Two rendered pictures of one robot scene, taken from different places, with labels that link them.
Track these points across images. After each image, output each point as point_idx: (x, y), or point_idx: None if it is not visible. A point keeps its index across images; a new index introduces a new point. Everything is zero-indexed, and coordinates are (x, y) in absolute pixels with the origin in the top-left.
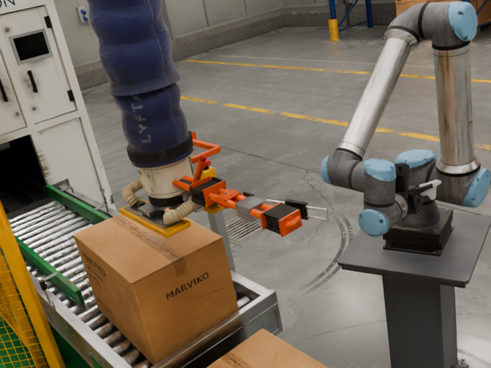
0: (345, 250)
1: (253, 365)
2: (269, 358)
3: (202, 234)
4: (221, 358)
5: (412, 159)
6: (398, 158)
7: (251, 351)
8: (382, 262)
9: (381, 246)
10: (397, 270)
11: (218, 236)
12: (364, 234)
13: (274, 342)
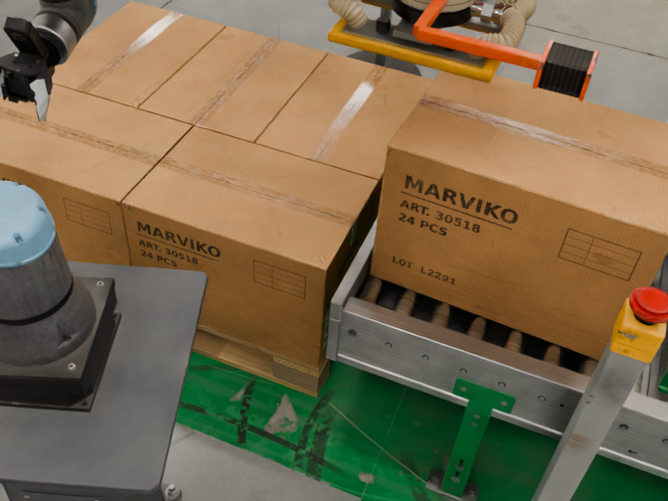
0: (198, 305)
1: (303, 214)
2: (286, 227)
3: (432, 146)
4: (353, 215)
5: (2, 185)
6: (37, 196)
7: (318, 232)
8: (118, 280)
9: (126, 323)
10: (89, 263)
11: (397, 143)
12: (168, 358)
13: (293, 250)
